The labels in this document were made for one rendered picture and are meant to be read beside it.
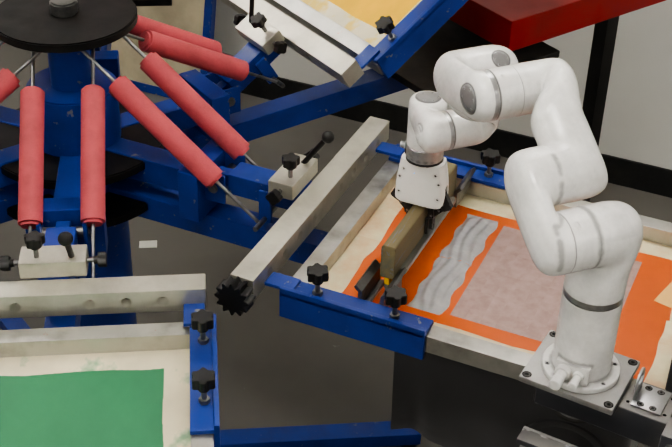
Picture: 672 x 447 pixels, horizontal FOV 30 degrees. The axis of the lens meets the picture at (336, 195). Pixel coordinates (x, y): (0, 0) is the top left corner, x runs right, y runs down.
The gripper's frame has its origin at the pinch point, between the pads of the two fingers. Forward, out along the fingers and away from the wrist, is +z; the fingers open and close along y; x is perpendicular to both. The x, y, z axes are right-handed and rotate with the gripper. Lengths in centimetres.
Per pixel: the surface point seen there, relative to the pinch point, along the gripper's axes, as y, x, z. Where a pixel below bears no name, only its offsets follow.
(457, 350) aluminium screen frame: 18.7, -28.8, 6.1
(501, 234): 13.6, 14.1, 8.1
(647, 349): 50, -10, 9
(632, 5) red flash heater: 15, 125, -1
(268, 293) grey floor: -79, 85, 102
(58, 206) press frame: -67, -30, -2
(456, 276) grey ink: 10.1, -4.7, 7.9
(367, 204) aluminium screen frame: -14.6, 7.2, 4.4
